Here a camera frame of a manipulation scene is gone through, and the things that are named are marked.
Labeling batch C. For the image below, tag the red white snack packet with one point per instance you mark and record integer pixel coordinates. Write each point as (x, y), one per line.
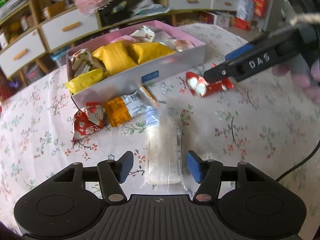
(198, 86)

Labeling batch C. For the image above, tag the white patterned snack packet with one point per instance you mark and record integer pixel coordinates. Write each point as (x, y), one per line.
(82, 62)

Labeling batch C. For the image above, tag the yellow blue biscuit packet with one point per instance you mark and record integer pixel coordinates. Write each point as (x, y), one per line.
(86, 80)

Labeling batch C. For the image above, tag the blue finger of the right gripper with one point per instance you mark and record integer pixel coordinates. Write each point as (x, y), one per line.
(238, 52)

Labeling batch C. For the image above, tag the pink cardboard box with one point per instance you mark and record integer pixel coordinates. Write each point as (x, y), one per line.
(151, 72)

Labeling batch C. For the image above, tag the wooden cabinet with drawers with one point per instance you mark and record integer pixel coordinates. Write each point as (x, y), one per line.
(71, 25)

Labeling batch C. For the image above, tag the orange white snack packet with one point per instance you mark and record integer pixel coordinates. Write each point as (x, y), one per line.
(126, 107)

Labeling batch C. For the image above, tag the gold snack packet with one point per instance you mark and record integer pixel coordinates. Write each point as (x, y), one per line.
(144, 52)
(115, 58)

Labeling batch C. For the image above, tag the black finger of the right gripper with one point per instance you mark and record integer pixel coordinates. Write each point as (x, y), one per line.
(218, 73)

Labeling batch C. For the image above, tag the red floral snack packet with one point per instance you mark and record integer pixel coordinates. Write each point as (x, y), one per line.
(88, 120)

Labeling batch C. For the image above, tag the pale yellow cracker packet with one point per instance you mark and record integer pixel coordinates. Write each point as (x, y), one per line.
(177, 45)

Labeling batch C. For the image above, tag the floral tablecloth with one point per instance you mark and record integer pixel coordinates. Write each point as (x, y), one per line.
(265, 121)

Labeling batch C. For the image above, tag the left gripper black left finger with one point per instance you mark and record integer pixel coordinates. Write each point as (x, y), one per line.
(111, 175)

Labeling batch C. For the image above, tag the person right hand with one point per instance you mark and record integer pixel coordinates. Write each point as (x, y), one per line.
(302, 76)

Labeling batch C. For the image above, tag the clear white rice cracker pack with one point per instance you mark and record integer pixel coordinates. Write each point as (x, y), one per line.
(164, 147)

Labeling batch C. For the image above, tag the white barcode snack packet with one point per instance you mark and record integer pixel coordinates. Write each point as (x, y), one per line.
(149, 34)

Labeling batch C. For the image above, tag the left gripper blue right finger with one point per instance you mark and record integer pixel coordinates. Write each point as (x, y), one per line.
(208, 175)

